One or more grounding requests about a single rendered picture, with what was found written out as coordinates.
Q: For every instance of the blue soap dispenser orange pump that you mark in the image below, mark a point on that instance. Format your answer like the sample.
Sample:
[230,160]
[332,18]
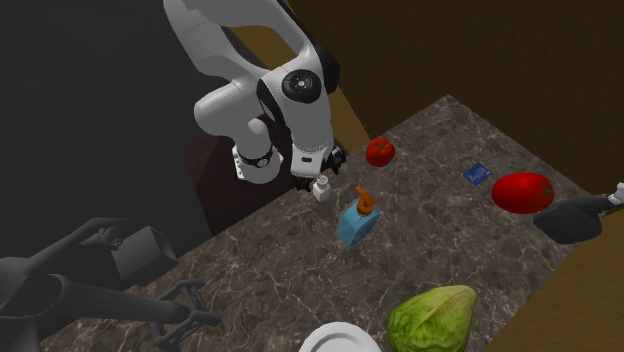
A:
[356,226]

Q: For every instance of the blue card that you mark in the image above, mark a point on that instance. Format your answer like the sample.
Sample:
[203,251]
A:
[476,174]

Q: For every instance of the dark red robot stand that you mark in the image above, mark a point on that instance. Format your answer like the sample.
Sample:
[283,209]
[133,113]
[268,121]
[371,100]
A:
[219,195]

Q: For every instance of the large red tomato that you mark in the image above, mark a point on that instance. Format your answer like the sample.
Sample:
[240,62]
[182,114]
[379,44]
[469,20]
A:
[521,192]

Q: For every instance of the small white bottle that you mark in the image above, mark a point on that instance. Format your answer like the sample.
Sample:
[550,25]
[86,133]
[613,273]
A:
[321,190]

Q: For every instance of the small red tomato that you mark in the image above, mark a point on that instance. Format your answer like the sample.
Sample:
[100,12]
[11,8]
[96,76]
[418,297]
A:
[380,152]

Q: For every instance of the green cabbage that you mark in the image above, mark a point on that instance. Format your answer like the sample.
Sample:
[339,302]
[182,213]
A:
[431,319]

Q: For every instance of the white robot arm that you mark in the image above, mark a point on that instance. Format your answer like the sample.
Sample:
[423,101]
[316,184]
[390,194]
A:
[297,122]

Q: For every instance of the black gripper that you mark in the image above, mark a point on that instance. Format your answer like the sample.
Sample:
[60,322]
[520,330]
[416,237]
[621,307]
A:
[339,157]

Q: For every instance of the white plate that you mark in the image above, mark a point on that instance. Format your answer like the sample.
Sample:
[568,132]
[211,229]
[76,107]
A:
[339,339]

